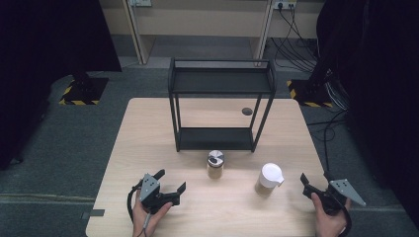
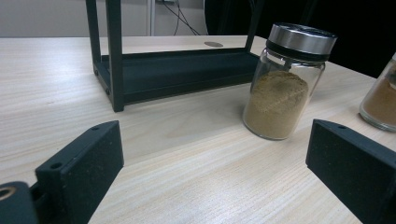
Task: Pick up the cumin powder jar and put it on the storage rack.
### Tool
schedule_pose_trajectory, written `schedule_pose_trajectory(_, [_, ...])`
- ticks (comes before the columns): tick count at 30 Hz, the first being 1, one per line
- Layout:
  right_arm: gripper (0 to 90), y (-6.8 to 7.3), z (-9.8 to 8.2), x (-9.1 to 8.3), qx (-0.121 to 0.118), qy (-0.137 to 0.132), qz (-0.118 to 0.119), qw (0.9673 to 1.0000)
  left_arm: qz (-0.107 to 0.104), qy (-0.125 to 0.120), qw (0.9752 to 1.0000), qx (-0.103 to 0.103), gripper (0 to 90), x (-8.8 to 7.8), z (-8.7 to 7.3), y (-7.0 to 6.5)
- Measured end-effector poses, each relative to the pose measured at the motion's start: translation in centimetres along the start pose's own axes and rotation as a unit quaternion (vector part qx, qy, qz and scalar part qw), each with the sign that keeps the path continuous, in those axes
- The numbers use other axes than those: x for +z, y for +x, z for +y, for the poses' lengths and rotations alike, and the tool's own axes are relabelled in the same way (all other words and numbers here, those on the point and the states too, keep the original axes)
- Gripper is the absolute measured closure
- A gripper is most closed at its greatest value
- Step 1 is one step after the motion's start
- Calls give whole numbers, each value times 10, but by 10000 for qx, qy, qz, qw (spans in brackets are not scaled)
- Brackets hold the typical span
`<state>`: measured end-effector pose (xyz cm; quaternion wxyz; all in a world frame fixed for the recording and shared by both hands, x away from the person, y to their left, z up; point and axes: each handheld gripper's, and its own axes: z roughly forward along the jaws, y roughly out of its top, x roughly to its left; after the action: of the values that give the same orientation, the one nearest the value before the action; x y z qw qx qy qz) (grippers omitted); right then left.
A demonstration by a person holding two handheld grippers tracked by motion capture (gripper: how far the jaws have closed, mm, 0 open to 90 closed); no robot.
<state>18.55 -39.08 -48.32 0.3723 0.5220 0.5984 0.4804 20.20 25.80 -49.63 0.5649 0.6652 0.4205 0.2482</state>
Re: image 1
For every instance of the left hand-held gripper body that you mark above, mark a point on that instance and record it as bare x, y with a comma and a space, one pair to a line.
150, 191

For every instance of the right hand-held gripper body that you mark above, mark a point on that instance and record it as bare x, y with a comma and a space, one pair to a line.
342, 194

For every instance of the jar with white lid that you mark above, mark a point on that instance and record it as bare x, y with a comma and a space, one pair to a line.
270, 176

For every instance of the glass jar with silver lid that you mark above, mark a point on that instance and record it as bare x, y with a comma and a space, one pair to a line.
215, 164

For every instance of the black metal two-tier rack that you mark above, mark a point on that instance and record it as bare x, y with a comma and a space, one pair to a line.
224, 82

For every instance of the person's left hand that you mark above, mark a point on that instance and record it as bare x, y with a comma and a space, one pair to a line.
145, 220

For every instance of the person's right hand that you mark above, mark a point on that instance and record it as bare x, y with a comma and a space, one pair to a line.
329, 223

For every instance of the striped stand base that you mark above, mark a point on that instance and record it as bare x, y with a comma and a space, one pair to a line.
84, 90
306, 94

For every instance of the black round table grommet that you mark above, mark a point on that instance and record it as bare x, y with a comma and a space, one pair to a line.
247, 111

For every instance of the black curtain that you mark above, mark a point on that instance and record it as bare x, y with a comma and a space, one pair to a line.
385, 82
49, 49

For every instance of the white desk frame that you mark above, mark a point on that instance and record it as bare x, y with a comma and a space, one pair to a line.
197, 23

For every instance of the white wall socket with plugs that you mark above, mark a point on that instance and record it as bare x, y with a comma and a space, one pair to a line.
285, 4

